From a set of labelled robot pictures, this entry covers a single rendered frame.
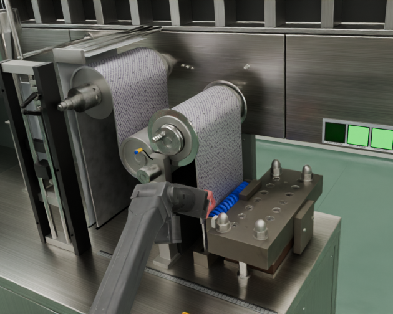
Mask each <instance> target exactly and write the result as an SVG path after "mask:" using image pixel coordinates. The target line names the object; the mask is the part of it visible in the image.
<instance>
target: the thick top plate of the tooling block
mask: <svg viewBox="0 0 393 314"><path fill-rule="evenodd" d="M301 172H302V171H296V170H292V169H286V168H282V174H281V175H279V176H273V175H271V174H270V169H269V170H268V171H267V172H266V173H265V174H264V175H263V176H262V177H261V178H260V179H259V180H260V181H261V187H260V188H259V189H258V190H257V191H256V192H255V193H254V195H252V196H251V197H250V198H249V200H247V201H242V200H238V201H237V202H236V203H235V204H234V205H233V206H232V207H231V208H230V209H229V210H228V211H227V212H226V215H227V216H228V220H229V222H230V227H231V230H230V231H229V232H226V233H220V232H217V231H216V228H213V227H212V228H211V229H210V230H209V231H208V232H207V238H208V252H210V253H212V254H216V255H220V256H223V257H226V258H229V259H233V260H237V261H239V262H242V263H246V264H249V265H253V266H255V267H259V268H262V269H266V270H268V269H269V268H270V266H271V265H272V263H273V262H274V261H275V259H276V258H277V256H278V255H279V253H280V252H281V251H282V249H283V248H284V246H285V245H286V244H287V242H288V241H289V239H290V238H291V236H292V235H293V234H294V217H295V215H296V214H297V213H298V211H299V210H300V209H301V207H302V206H303V204H304V203H305V202H306V201H307V199H308V200H312V201H314V203H315V202H316V201H317V200H318V198H319V197H320V195H321V194H322V192H323V175H320V174H313V180H312V181H309V182H305V181H302V180H301V179H300V177H301ZM258 219H262V220H264V221H265V223H266V228H268V238H267V239H266V240H256V239H254V238H253V229H254V228H255V222H256V221H257V220H258Z"/></svg>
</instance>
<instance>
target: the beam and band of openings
mask: <svg viewBox="0 0 393 314"><path fill-rule="evenodd" d="M10 1H11V6H12V9H17V10H18V13H19V18H20V21H21V26H22V27H47V28H75V29H132V28H134V27H139V26H144V27H147V26H153V28H154V27H158V26H162V27H163V31H212V32H265V33H293V34H347V35H375V36H393V0H10ZM30 19H35V20H30ZM63 20H64V21H63ZM86 20H96V21H86ZM194 21H215V22H194ZM237 21H245V22H237ZM298 22H320V23H298ZM342 22H372V23H385V24H358V23H342Z"/></svg>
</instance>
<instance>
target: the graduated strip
mask: <svg viewBox="0 0 393 314"><path fill-rule="evenodd" d="M96 255H99V256H102V257H105V258H107V259H110V260H111V258H112V256H113V254H111V253H108V252H106V251H103V250H99V251H98V252H97V253H96ZM144 272H146V273H149V274H152V275H155V276H158V277H161V278H164V279H166V280H169V281H171V282H175V283H177V284H180V285H183V286H186V287H188V288H192V289H194V290H197V291H199V292H202V293H205V294H208V295H211V296H213V297H216V298H219V299H222V300H225V301H227V302H230V303H234V304H235V305H239V306H241V307H244V308H247V309H250V310H253V311H255V312H258V313H261V314H279V312H277V311H274V310H271V309H269V308H266V307H262V306H260V305H257V304H255V303H251V302H248V301H246V300H243V299H240V298H237V297H234V296H232V295H229V294H226V293H223V292H220V291H217V290H214V289H212V288H208V287H206V286H203V285H200V284H197V283H195V282H191V281H189V280H185V279H183V278H180V277H177V276H174V275H171V274H168V273H166V272H162V271H160V270H157V269H154V268H151V267H148V266H146V267H145V270H144Z"/></svg>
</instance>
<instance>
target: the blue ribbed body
mask: <svg viewBox="0 0 393 314"><path fill-rule="evenodd" d="M247 185H249V183H247V182H246V181H243V182H242V183H241V184H240V185H239V186H238V187H237V188H236V189H235V190H234V191H233V192H232V193H231V194H229V195H228V197H226V199H224V200H223V202H221V203H220V205H218V206H217V207H216V208H215V209H214V210H213V211H212V212H211V213H210V214H209V215H208V217H214V216H215V215H217V216H218V215H219V214H220V213H221V212H224V213H226V212H227V211H228V210H229V209H230V208H231V207H232V206H233V205H234V204H235V203H236V202H237V201H238V200H239V193H240V192H241V191H242V190H244V188H245V187H247Z"/></svg>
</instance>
